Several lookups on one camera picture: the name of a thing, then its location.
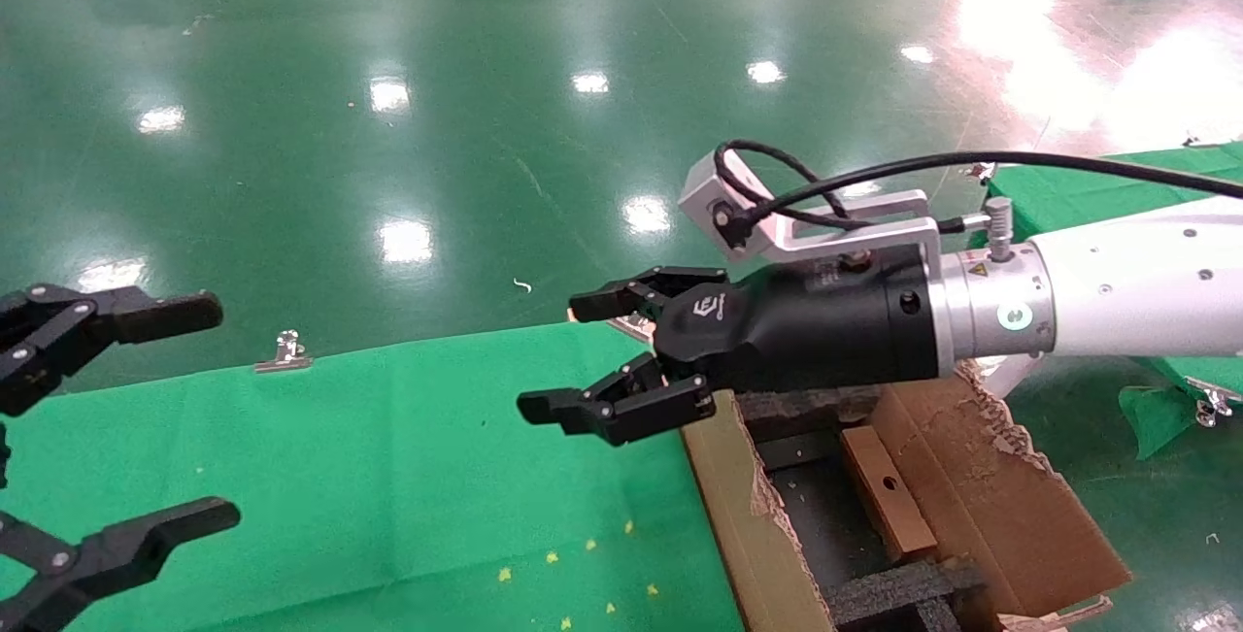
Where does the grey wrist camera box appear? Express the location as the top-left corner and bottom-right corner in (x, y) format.
(677, 150), (780, 261)

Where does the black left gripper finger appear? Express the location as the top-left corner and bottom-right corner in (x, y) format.
(0, 284), (226, 419)
(0, 500), (243, 632)

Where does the grey metal camera bracket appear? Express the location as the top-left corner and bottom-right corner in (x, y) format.
(762, 189), (945, 262)

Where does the small brown cardboard box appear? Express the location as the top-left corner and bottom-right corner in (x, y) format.
(839, 424), (940, 565)

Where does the large open cardboard carton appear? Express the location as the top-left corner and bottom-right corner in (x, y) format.
(680, 360), (1133, 632)

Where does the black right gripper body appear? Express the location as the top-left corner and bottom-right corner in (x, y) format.
(655, 244), (958, 396)

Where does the long black foam insert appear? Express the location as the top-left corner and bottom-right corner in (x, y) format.
(823, 558), (993, 632)

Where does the grey metal table leg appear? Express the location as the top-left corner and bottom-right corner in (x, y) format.
(971, 354), (1032, 402)

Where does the notched black foam insert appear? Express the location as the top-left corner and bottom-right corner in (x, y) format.
(733, 383), (887, 446)

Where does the green cloth with hanging corner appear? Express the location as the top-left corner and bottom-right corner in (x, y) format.
(981, 142), (1243, 461)

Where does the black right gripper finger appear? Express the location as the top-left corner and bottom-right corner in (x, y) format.
(568, 265), (730, 325)
(516, 351), (718, 448)

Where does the large green table cloth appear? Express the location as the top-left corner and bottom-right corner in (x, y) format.
(0, 318), (745, 632)

